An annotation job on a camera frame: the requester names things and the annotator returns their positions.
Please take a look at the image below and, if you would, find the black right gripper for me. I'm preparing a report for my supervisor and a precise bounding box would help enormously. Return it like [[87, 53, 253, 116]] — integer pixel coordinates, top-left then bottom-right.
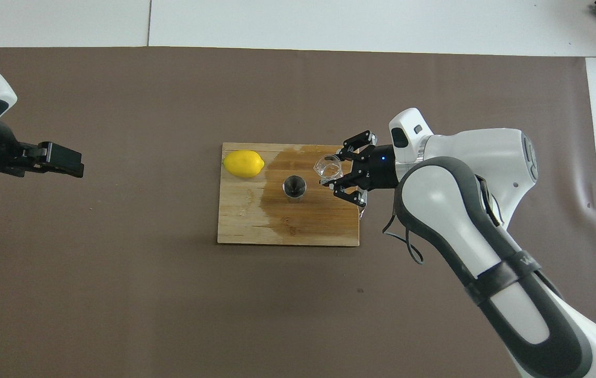
[[320, 130, 401, 205]]

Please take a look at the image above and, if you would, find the small clear glass cup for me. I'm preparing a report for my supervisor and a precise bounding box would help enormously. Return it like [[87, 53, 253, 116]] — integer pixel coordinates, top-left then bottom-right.
[[313, 155, 342, 184]]

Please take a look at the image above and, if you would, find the steel double jigger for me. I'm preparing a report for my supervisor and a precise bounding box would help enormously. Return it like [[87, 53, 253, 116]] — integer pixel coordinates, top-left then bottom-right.
[[283, 176, 307, 203]]

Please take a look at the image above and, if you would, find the yellow lemon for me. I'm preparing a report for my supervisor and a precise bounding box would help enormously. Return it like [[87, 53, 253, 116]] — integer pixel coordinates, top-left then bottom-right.
[[223, 150, 265, 179]]

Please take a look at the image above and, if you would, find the wooden cutting board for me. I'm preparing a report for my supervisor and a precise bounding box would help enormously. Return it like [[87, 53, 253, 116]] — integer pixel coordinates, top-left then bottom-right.
[[217, 142, 368, 247]]

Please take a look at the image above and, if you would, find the brown table mat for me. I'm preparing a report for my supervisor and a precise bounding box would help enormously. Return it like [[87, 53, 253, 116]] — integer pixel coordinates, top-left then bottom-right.
[[0, 46, 596, 378]]

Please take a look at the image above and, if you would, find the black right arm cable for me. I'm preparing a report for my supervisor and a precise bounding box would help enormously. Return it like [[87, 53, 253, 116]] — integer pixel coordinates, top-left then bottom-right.
[[382, 207, 424, 265]]

